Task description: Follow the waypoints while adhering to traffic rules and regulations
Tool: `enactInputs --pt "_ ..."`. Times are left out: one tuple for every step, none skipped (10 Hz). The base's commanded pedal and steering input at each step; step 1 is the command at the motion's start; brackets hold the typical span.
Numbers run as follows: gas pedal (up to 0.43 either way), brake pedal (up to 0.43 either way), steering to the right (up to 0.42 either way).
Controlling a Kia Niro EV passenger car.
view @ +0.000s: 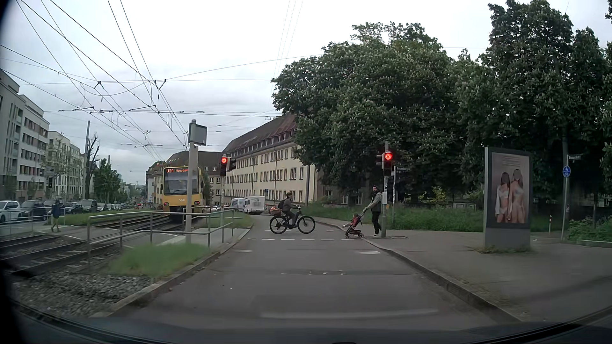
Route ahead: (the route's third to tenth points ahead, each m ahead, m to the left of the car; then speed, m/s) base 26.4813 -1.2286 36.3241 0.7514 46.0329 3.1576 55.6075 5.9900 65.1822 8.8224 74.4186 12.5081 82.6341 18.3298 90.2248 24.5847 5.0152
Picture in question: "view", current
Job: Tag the cream building with brown roof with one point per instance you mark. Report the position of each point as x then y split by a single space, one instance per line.
267 167

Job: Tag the person on bicycle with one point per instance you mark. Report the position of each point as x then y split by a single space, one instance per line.
289 218

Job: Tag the white box van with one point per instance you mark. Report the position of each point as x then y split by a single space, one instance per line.
254 204

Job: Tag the traffic light on island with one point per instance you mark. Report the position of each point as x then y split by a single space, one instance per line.
225 165

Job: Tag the building with dark roof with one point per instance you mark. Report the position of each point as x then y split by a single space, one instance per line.
205 167

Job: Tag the grey asphalt road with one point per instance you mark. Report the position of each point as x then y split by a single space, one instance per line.
306 282

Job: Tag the grey pole with display box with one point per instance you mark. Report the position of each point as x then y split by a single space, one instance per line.
192 181

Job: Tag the yellow tram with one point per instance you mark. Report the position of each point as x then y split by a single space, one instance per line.
178 188

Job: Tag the grass verge with bushes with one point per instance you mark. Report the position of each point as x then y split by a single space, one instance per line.
430 217

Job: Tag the large green trees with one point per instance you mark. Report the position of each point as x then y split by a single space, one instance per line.
430 105

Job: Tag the car's own bonnet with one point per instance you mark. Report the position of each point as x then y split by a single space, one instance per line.
306 334

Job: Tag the grey metal railing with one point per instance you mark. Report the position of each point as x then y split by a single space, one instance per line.
151 229

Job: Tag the grass strip beside track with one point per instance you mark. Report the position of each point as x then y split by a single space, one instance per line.
158 259

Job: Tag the green tree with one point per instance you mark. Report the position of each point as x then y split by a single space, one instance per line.
106 182

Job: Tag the grey advertising billboard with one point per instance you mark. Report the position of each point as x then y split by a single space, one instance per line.
508 196

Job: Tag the bare tree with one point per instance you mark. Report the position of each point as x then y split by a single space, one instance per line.
91 165

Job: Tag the white multi-storey building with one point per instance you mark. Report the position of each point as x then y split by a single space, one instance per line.
64 167

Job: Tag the grey paved pavement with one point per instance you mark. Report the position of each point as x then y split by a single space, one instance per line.
526 272

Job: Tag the pole with round blue sign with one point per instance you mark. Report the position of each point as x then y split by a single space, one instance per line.
565 191

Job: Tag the tram track with gravel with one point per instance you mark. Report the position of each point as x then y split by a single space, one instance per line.
57 255

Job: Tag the row of parked cars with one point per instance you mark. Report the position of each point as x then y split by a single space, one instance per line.
28 209

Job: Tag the grey modern building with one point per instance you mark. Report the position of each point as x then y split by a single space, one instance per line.
21 143

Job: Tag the traffic light on grey post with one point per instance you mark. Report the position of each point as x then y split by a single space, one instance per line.
385 191

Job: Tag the street name sign post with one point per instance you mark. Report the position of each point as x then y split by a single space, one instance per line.
395 191

